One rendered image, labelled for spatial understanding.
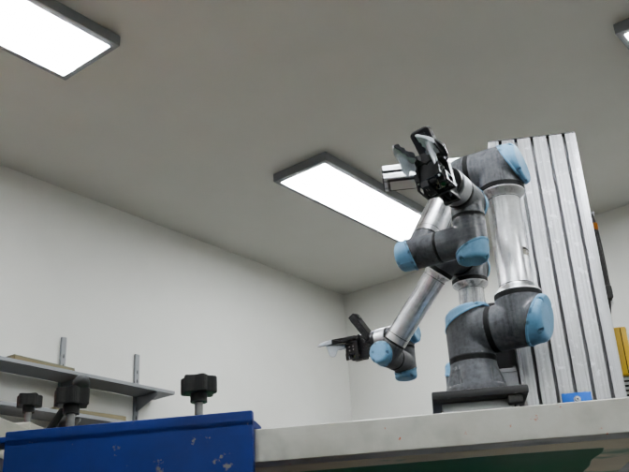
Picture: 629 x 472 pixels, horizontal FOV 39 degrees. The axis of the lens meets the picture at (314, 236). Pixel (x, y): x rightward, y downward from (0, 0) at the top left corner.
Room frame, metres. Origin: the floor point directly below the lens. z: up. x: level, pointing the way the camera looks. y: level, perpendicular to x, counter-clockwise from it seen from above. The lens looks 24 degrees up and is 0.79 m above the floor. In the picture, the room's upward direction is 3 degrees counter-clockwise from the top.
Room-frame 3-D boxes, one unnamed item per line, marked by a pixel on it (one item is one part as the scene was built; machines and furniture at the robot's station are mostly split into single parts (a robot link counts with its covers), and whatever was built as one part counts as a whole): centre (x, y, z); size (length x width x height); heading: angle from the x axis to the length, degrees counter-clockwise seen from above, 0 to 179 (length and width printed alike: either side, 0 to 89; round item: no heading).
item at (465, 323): (2.13, -0.38, 1.42); 0.13 x 0.12 x 0.14; 59
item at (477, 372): (2.13, -0.37, 1.31); 0.15 x 0.15 x 0.10
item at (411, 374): (2.86, -0.27, 1.56); 0.11 x 0.08 x 0.11; 148
